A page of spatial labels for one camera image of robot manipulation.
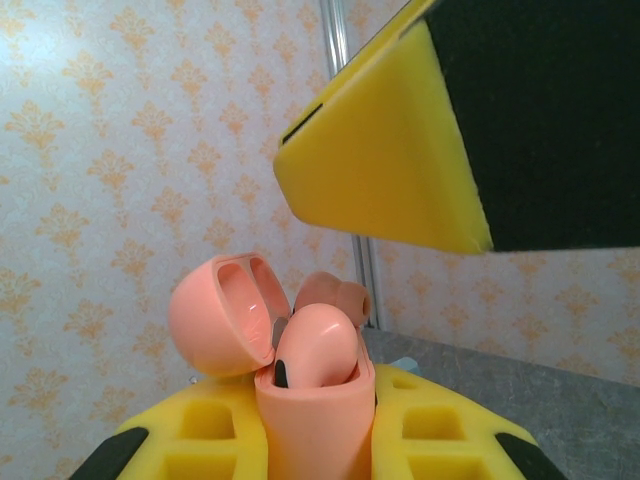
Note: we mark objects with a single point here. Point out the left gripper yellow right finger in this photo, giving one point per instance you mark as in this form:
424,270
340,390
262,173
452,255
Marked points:
480,445

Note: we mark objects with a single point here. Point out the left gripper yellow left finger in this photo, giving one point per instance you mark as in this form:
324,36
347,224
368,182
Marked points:
150,445

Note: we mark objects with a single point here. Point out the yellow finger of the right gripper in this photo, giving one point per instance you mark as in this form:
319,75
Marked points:
400,150
370,52

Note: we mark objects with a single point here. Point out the pink earbud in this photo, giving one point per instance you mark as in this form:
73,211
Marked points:
320,335
325,287

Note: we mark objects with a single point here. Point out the pink earbud charging case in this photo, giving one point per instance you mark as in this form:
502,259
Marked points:
310,425

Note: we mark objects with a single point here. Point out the aluminium frame post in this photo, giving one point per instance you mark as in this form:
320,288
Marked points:
335,30

